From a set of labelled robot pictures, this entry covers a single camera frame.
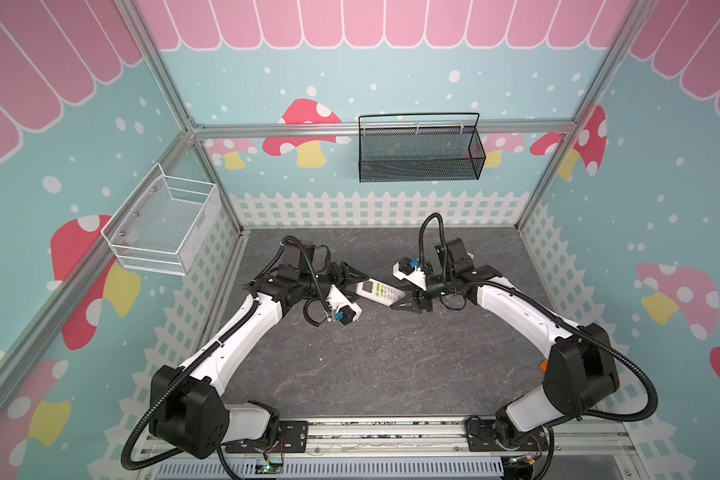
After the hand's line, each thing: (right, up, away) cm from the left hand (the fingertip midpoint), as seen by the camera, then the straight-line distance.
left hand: (359, 280), depth 77 cm
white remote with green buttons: (+5, -3, -1) cm, 6 cm away
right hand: (+9, -4, +3) cm, 10 cm away
